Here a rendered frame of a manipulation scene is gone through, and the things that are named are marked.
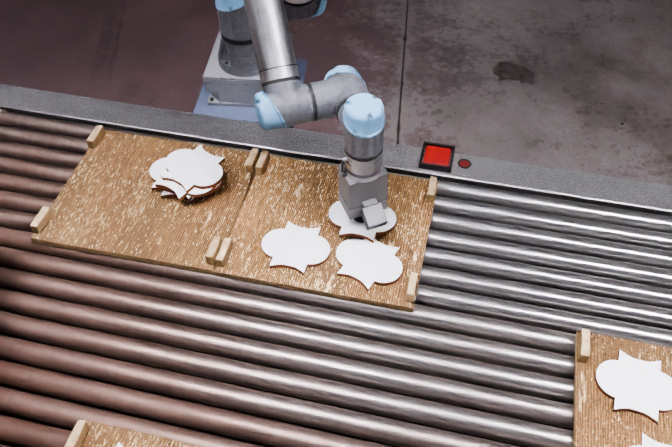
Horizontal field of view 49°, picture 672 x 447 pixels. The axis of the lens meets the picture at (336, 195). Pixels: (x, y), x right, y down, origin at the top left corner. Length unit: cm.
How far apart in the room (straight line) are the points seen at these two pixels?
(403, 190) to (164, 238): 53
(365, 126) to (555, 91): 222
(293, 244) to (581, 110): 211
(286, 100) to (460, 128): 188
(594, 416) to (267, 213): 76
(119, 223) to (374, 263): 56
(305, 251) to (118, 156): 54
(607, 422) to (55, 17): 340
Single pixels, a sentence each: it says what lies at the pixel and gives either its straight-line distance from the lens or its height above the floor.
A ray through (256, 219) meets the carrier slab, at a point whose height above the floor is 94.
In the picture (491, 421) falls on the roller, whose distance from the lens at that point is 138.
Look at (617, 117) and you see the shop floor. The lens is 344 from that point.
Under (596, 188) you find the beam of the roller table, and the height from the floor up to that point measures 92.
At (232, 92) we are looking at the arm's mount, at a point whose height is 92.
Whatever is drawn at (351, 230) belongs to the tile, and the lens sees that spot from 155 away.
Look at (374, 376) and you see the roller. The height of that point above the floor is 92.
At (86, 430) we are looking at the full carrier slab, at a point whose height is 95.
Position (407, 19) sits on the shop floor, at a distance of 384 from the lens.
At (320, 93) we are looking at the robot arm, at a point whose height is 124.
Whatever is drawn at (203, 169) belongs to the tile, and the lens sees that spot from 166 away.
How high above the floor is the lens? 215
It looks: 47 degrees down
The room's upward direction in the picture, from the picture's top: 1 degrees counter-clockwise
